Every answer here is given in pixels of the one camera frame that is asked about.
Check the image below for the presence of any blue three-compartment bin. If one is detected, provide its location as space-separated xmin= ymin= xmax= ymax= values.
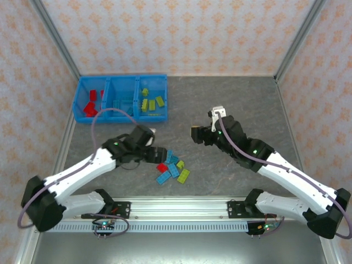
xmin=73 ymin=73 xmax=168 ymax=124

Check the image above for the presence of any grey metal sheet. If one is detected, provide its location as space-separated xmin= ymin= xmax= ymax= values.
xmin=27 ymin=230 xmax=335 ymax=264

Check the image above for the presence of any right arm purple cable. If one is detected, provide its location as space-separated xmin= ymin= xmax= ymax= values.
xmin=216 ymin=109 xmax=352 ymax=239

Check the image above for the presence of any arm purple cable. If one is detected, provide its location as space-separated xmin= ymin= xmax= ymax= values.
xmin=216 ymin=109 xmax=352 ymax=239
xmin=18 ymin=108 xmax=144 ymax=240

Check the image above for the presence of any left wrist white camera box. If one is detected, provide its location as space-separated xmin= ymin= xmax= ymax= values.
xmin=145 ymin=128 xmax=157 ymax=147

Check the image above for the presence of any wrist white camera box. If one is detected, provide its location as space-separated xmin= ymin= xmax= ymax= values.
xmin=145 ymin=128 xmax=157 ymax=147
xmin=207 ymin=106 xmax=228 ymax=132

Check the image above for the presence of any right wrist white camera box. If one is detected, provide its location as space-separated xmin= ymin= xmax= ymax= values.
xmin=207 ymin=106 xmax=228 ymax=132

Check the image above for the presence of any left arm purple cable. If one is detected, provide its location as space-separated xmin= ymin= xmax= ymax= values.
xmin=18 ymin=108 xmax=144 ymax=240

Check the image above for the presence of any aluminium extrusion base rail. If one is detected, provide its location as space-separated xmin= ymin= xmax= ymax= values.
xmin=63 ymin=195 xmax=311 ymax=221

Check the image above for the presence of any aluminium table edge rail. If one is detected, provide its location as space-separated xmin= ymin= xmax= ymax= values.
xmin=166 ymin=73 xmax=277 ymax=79
xmin=42 ymin=76 xmax=83 ymax=199
xmin=274 ymin=78 xmax=314 ymax=199

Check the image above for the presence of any grey slotted cable duct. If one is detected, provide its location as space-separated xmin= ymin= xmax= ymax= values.
xmin=52 ymin=222 xmax=250 ymax=233

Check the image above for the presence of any aluminium frame post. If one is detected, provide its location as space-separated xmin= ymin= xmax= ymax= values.
xmin=274 ymin=0 xmax=330 ymax=83
xmin=29 ymin=0 xmax=83 ymax=80

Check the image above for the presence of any aluminium lower frame rail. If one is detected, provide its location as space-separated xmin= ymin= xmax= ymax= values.
xmin=318 ymin=236 xmax=342 ymax=264
xmin=13 ymin=229 xmax=42 ymax=264

